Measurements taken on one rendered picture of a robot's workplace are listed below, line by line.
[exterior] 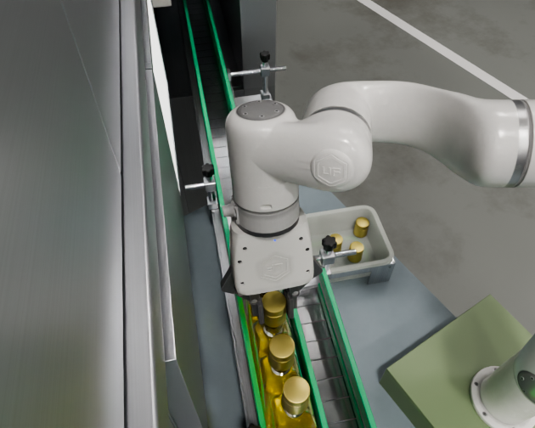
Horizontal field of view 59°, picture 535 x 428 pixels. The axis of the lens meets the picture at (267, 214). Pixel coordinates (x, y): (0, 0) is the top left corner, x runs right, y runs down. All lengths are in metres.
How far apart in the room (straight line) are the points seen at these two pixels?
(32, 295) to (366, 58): 3.10
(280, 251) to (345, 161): 0.16
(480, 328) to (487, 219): 1.37
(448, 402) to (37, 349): 0.88
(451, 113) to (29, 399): 0.43
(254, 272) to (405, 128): 0.24
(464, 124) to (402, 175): 2.01
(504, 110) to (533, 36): 3.37
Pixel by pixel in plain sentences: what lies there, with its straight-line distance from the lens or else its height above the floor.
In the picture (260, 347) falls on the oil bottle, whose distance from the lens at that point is 0.73.
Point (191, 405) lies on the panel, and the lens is 0.60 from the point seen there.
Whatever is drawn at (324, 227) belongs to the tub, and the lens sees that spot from 1.21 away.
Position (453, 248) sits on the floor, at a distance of 2.28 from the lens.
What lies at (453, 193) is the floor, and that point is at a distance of 2.50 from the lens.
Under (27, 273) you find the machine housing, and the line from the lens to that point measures 0.23.
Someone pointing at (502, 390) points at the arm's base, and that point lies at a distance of 0.98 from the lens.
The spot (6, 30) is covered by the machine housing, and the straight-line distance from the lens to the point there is 0.27.
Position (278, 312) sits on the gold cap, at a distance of 0.65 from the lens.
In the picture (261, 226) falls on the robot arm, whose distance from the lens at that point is 0.53.
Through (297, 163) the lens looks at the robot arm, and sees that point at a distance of 0.46.
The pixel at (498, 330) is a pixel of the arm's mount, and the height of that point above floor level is 0.82.
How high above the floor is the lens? 1.75
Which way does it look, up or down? 51 degrees down
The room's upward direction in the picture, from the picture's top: straight up
